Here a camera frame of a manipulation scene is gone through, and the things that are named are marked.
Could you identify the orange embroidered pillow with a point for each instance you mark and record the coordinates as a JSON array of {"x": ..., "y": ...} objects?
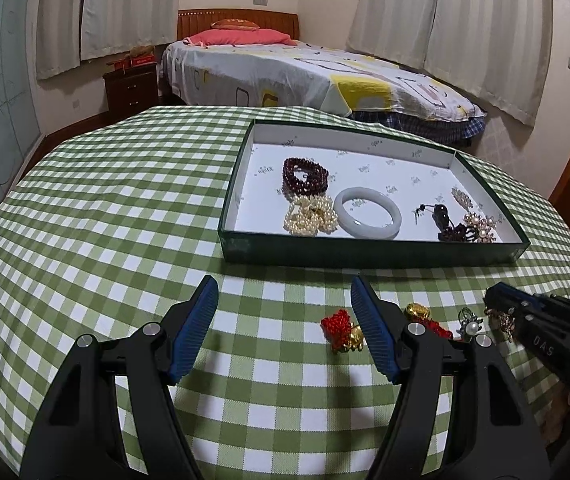
[{"x": 235, "y": 24}]

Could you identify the red cord gold ingot charm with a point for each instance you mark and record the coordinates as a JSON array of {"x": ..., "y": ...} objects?
[{"x": 417, "y": 313}]

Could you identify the pale jade bangle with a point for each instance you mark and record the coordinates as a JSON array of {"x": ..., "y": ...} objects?
[{"x": 367, "y": 214}]

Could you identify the left white curtain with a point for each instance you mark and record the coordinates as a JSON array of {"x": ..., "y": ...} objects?
[{"x": 70, "y": 32}]

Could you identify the bed with patterned sheet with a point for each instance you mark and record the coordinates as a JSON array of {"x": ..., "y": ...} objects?
[{"x": 336, "y": 82}]

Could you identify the dark wooden nightstand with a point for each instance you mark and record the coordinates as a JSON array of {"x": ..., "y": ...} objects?
[{"x": 129, "y": 92}]

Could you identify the red boxes on nightstand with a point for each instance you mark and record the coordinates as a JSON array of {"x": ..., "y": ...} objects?
[{"x": 138, "y": 56}]

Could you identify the silver pearl brooch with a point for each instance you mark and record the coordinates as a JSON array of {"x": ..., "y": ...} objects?
[{"x": 470, "y": 324}]

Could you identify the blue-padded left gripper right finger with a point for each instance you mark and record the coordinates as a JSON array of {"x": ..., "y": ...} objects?
[{"x": 380, "y": 341}]

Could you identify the white curtain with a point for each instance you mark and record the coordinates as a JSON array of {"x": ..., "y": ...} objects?
[
  {"x": 70, "y": 32},
  {"x": 495, "y": 50}
]

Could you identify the pink pearl flower brooch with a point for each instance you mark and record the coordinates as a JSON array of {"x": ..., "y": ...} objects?
[{"x": 480, "y": 228}]

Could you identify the silver rhinestone brooch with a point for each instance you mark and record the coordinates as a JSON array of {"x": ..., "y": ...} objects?
[{"x": 462, "y": 199}]

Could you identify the green white checkered tablecloth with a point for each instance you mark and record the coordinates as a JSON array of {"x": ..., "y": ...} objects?
[{"x": 113, "y": 227}]

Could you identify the wooden headboard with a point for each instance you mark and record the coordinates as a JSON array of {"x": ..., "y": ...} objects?
[{"x": 192, "y": 21}]

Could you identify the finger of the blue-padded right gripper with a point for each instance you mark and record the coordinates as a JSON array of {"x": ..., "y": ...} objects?
[{"x": 510, "y": 300}]

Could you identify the green jewelry box tray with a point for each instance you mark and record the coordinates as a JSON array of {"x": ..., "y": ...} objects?
[{"x": 335, "y": 197}]

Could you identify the red knot gold charm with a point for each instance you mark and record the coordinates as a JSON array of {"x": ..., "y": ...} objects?
[{"x": 342, "y": 334}]

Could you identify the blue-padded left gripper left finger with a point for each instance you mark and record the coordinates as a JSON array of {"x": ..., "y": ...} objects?
[{"x": 189, "y": 328}]

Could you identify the right white curtain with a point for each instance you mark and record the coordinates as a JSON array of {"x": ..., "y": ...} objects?
[{"x": 495, "y": 50}]

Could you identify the red pillow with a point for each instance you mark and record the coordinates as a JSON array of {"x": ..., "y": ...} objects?
[{"x": 233, "y": 37}]

